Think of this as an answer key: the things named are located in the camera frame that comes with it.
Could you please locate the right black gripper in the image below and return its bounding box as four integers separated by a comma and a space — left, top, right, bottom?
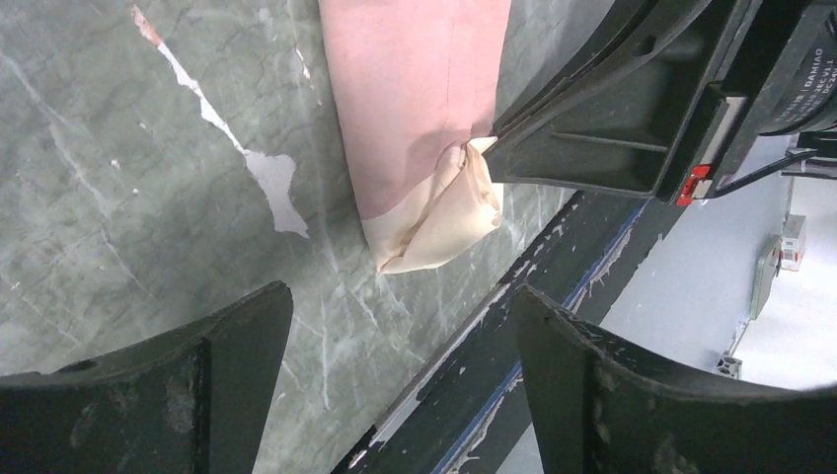
485, 1, 836, 206

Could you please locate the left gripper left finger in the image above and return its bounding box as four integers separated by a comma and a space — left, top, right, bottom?
1, 281, 293, 473

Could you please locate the pink beige underwear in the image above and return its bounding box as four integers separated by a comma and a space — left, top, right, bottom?
319, 0, 510, 274

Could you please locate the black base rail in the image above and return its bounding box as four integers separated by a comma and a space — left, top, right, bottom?
337, 192, 683, 473

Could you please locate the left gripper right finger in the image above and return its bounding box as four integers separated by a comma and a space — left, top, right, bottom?
512, 285, 836, 473

